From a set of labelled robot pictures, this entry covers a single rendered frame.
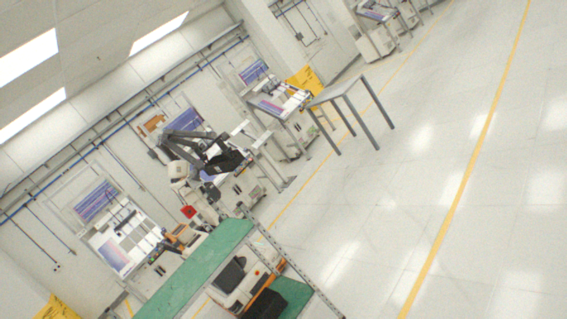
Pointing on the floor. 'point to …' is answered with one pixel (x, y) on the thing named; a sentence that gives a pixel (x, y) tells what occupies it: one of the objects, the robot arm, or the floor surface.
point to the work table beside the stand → (332, 92)
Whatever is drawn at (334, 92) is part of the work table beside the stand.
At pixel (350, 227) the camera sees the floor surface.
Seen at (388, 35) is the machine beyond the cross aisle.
